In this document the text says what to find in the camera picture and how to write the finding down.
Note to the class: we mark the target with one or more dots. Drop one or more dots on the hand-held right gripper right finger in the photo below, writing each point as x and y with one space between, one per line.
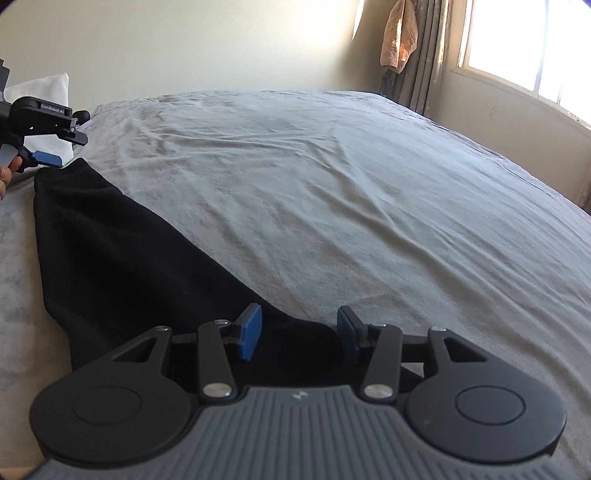
348 334

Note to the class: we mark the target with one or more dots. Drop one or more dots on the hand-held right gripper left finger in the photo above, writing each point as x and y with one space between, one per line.
251 330

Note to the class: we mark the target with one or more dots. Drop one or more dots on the hanging pink towel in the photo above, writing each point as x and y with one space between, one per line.
399 37

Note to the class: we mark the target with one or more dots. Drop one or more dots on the person's left hand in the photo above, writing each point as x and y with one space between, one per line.
7 175

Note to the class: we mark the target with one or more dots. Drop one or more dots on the grey curtain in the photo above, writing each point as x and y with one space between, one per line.
429 55

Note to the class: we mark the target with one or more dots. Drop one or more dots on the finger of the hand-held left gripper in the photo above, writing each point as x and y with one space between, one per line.
71 131
46 158

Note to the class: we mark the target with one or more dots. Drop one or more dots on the cream shirt with black sleeves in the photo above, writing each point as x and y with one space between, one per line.
115 258

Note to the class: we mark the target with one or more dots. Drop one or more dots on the bed with grey sheet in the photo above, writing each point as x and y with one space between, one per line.
346 184

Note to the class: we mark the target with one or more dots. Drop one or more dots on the window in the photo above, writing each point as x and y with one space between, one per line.
521 41

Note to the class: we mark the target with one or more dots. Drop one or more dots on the white pillow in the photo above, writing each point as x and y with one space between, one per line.
46 85

